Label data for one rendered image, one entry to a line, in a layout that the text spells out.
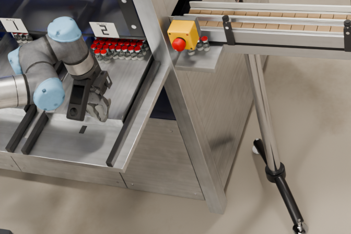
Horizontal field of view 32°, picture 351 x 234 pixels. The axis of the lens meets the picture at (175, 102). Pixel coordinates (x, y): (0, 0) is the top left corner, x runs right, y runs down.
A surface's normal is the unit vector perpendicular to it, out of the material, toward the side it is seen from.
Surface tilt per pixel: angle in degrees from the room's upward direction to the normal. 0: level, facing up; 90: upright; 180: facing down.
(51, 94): 90
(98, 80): 0
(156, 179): 90
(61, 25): 0
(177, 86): 90
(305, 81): 0
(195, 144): 90
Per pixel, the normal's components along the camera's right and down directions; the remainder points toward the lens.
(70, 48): 0.40, 0.60
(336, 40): -0.32, 0.75
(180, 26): -0.23, -0.66
